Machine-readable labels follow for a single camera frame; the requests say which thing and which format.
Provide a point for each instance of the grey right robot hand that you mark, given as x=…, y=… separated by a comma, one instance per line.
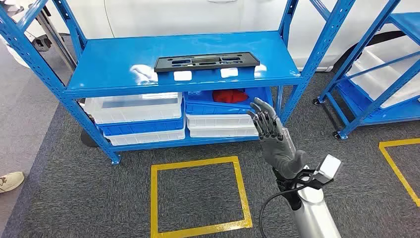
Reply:
x=279, y=154

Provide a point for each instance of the black plastic panel part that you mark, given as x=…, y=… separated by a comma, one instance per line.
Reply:
x=162, y=65

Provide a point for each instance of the blue wheeled shelf rack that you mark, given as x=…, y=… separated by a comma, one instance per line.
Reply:
x=408, y=24

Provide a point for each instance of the blue steel shelf rack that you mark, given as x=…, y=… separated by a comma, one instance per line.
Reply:
x=115, y=62

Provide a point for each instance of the white plastic bin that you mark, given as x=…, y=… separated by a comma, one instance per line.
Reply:
x=216, y=121
x=220, y=132
x=144, y=138

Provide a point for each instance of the red cloth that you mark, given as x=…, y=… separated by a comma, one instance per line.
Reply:
x=229, y=96

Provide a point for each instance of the large white storage bin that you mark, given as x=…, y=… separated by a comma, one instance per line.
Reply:
x=384, y=75

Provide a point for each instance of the translucent white storage bin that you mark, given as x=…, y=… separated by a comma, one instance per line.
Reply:
x=131, y=113

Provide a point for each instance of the white car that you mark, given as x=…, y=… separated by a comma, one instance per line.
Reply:
x=197, y=16

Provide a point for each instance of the person's beige shoe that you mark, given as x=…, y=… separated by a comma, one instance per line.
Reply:
x=11, y=181

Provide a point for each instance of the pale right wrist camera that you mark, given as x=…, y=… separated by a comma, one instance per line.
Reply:
x=329, y=169

